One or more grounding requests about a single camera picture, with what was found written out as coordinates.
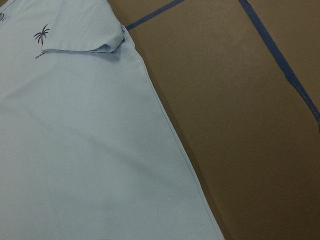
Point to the light blue t-shirt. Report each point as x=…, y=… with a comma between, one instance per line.
x=87, y=151

